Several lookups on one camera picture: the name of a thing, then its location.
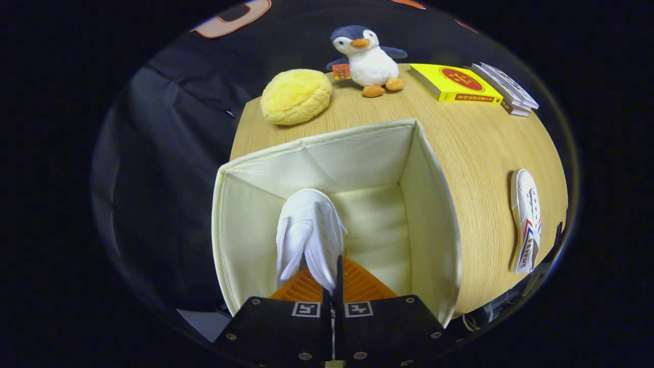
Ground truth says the cream fabric storage box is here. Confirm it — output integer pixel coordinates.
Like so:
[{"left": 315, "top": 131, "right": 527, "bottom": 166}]
[{"left": 176, "top": 119, "right": 463, "bottom": 343}]

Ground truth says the white book with colourful print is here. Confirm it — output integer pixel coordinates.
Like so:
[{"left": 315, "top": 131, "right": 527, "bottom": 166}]
[{"left": 480, "top": 62, "right": 540, "bottom": 109}]

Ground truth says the yellow book with red circle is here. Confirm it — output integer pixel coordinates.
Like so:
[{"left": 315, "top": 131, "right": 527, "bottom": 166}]
[{"left": 409, "top": 63, "right": 504, "bottom": 103}]

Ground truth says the yellow round plush toy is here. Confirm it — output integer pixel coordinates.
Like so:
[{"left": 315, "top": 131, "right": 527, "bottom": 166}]
[{"left": 261, "top": 69, "right": 333, "bottom": 126}]

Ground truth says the penguin plush toy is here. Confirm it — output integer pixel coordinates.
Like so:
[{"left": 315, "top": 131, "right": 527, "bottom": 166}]
[{"left": 326, "top": 25, "right": 408, "bottom": 98}]

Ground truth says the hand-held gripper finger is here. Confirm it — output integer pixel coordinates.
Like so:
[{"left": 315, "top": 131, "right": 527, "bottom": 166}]
[
  {"left": 335, "top": 255, "right": 451, "bottom": 368},
  {"left": 213, "top": 268, "right": 334, "bottom": 368}
]

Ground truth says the white canvas shoe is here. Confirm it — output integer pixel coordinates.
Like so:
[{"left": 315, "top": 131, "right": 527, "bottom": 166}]
[
  {"left": 275, "top": 188, "right": 348, "bottom": 294},
  {"left": 509, "top": 169, "right": 542, "bottom": 274}
]

